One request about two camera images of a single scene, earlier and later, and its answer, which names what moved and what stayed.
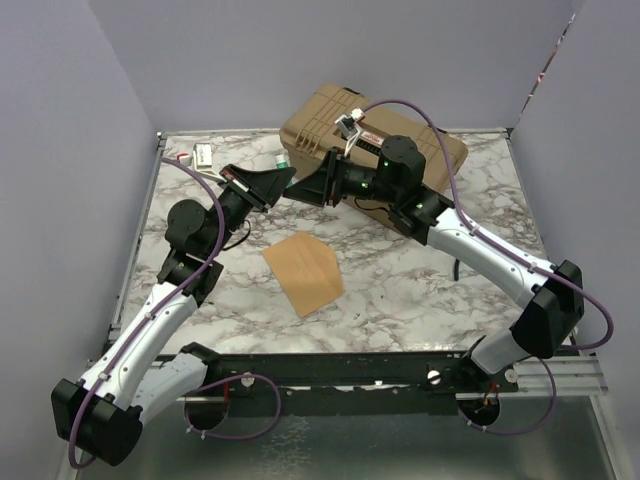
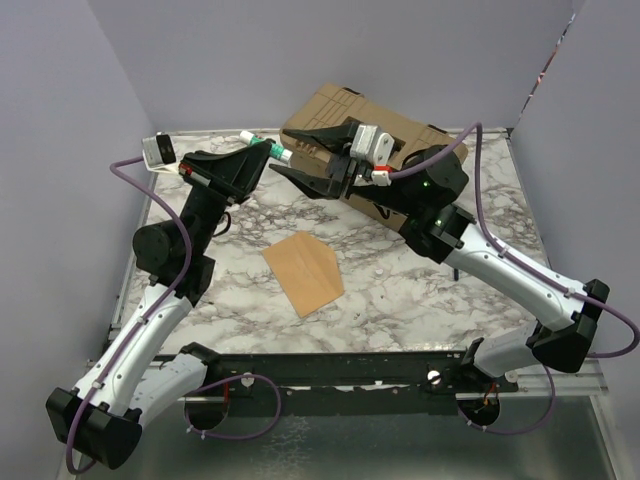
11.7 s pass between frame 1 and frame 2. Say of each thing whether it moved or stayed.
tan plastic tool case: stayed
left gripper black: moved
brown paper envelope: stayed
